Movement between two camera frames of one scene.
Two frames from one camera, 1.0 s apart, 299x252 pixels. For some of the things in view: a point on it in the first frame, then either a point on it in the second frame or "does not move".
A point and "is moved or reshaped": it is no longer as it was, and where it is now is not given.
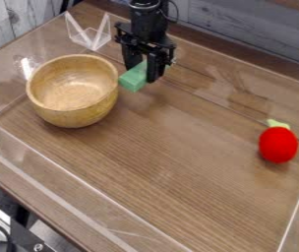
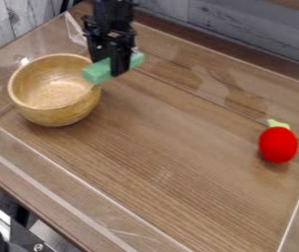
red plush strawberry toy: x=278 y=142 does not move
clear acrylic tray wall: x=61 y=203 does not move
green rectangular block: x=134 y=78 -> x=100 y=72
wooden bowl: x=72 y=90 is moved or reshaped
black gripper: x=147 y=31 -> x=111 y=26
